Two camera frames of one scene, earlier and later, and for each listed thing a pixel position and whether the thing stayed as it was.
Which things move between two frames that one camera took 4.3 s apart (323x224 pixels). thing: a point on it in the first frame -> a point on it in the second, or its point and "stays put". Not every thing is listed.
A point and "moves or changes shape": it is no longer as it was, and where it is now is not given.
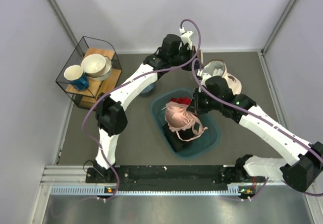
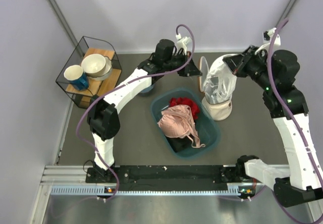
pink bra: x=179 y=116 moves or changes shape
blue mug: x=75 y=75 stays put
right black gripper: x=195 y=104 -> x=237 y=63
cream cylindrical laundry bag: x=217 y=67 moves or changes shape
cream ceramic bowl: x=93 y=64 stays put
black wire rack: x=92 y=69 stays put
